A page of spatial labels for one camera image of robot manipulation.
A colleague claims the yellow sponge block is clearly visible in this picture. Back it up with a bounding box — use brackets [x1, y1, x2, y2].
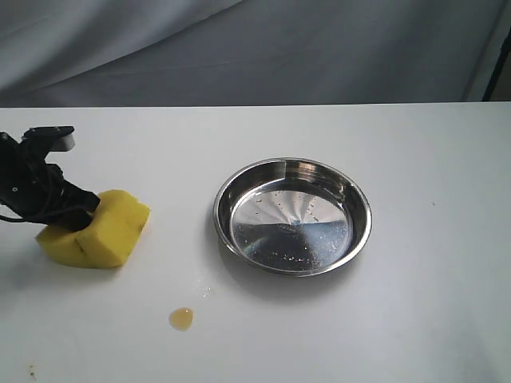
[36, 190, 151, 269]

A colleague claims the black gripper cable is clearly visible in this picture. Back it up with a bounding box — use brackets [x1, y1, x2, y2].
[0, 175, 77, 224]

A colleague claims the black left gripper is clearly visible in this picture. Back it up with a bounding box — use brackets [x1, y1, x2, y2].
[1, 133, 101, 231]

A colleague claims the round stainless steel pan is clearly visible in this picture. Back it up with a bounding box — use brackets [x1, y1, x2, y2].
[212, 157, 373, 278]

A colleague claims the amber liquid spill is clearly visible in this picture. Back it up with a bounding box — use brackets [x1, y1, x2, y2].
[168, 307, 194, 331]

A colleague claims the black backdrop stand pole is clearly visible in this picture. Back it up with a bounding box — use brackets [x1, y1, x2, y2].
[481, 32, 510, 102]

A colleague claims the grey backdrop cloth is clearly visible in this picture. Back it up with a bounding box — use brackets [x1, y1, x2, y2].
[1, 1, 510, 107]

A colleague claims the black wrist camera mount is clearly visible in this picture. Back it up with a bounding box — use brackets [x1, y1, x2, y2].
[20, 125, 75, 160]

